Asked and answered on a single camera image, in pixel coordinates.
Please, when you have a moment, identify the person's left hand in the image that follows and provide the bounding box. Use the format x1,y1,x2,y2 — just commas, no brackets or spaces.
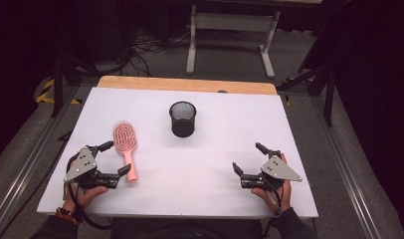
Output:
62,184,109,214

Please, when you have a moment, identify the aluminium floor rail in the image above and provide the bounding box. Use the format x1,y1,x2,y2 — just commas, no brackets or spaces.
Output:
309,95,384,239
0,85,81,239

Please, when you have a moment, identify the white table cover sheet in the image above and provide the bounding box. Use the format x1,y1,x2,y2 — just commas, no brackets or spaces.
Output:
36,87,319,220

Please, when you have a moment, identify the hand-held gripper black cable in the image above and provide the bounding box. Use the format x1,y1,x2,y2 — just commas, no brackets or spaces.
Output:
65,154,113,231
261,181,286,239

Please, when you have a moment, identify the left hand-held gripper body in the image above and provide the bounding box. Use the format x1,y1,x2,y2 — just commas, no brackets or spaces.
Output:
63,144,121,190

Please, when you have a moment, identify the right hand-held gripper black cable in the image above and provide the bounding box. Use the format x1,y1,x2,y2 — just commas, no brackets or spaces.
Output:
261,181,286,239

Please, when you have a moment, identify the black metal stand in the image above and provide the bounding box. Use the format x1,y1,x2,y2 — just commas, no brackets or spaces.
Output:
50,54,103,119
276,61,336,127

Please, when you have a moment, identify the yellow black hazard tape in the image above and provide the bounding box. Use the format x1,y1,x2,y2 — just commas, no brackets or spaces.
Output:
35,77,83,106

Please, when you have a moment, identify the wooden table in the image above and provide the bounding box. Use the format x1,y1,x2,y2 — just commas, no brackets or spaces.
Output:
97,75,278,96

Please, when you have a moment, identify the pink hairbrush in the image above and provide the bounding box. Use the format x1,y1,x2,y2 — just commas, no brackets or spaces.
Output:
111,120,139,183

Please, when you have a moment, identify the bundle of black floor cables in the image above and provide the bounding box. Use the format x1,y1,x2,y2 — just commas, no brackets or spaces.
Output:
123,28,193,78

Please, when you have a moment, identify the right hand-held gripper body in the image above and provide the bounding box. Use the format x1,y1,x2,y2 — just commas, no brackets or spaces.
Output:
240,149,303,192

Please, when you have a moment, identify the white metal desk frame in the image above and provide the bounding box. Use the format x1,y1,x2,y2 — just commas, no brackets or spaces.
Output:
185,4,282,80

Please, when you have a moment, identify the beaded wrist bracelet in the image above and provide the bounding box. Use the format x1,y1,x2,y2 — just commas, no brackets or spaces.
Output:
55,206,84,227

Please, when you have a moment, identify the black mesh pen holder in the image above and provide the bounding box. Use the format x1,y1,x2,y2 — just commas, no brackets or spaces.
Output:
168,101,197,138

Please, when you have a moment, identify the left hand-held gripper black cable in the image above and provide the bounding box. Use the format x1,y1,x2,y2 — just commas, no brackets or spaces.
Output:
65,154,113,231

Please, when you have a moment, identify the person's lap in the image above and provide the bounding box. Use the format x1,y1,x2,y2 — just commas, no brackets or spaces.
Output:
109,217,265,239

